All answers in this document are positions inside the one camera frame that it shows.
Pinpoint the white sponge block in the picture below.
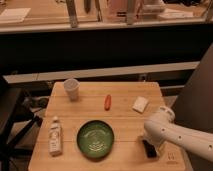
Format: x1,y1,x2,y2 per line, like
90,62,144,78
132,97,149,113

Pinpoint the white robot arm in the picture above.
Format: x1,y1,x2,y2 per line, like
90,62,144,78
143,106,213,162

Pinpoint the white ceramic cup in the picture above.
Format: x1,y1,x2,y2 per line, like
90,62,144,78
63,78,80,101

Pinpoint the grey metal post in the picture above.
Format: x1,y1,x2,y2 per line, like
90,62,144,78
66,0,78,28
126,0,136,25

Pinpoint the white glue bottle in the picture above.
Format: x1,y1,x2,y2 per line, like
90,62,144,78
49,116,62,156

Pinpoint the orange carrot toy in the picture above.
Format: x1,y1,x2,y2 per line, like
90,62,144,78
104,95,111,111

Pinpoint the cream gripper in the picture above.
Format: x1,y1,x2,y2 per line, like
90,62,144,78
144,137,163,149

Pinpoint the green bowl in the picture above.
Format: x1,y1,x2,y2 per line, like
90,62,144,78
76,120,114,159

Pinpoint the grey metal post right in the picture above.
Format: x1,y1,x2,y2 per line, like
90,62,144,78
126,0,136,25

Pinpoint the black chair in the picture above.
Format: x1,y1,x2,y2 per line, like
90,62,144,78
0,75,42,171

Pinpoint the white paper sheet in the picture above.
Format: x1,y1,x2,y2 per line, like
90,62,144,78
0,8,30,24

